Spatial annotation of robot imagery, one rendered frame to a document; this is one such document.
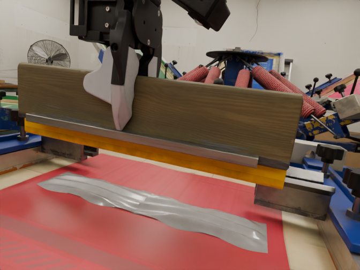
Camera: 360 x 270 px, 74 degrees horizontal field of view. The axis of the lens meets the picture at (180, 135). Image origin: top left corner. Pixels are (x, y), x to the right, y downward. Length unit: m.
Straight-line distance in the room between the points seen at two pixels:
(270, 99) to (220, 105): 0.05
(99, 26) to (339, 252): 0.37
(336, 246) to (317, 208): 0.06
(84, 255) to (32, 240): 0.06
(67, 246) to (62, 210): 0.08
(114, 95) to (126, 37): 0.06
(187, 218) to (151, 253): 0.08
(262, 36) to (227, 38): 0.59
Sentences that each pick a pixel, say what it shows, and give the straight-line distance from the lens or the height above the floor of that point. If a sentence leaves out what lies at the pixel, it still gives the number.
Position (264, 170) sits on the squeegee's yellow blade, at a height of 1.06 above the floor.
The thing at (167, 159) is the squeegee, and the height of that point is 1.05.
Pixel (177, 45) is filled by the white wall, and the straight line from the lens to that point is 4.86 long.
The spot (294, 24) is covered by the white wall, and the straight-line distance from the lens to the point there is 4.67.
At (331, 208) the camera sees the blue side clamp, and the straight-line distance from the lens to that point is 0.39.
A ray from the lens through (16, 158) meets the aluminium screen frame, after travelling 0.52.
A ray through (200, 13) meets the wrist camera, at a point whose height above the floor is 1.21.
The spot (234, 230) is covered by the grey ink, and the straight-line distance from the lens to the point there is 0.35.
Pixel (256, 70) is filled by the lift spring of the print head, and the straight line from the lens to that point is 1.07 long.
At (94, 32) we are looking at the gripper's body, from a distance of 0.29.
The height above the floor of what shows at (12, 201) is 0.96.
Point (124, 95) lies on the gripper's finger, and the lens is 0.26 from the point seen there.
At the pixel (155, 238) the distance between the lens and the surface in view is 0.32.
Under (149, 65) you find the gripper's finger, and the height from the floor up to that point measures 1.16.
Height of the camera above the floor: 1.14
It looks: 12 degrees down
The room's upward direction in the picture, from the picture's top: 7 degrees clockwise
